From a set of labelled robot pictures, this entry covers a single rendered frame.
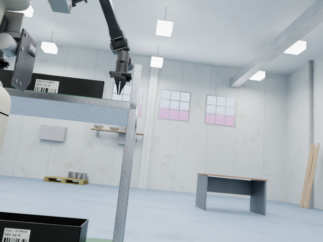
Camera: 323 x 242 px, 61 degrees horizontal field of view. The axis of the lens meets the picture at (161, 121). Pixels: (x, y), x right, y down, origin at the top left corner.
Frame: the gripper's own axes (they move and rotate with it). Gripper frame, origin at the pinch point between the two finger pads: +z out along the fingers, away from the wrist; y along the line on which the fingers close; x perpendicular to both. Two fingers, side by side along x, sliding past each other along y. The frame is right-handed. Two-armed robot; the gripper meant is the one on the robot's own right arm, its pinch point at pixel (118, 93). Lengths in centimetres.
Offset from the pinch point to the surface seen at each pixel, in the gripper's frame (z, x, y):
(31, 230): 60, 10, 26
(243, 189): 68, -522, -266
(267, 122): -190, -964, -534
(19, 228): 60, 10, 30
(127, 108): 11.4, 22.7, -6.2
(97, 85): -0.4, 8.2, 8.4
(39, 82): 1.0, 8.1, 32.6
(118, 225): 53, 23, -7
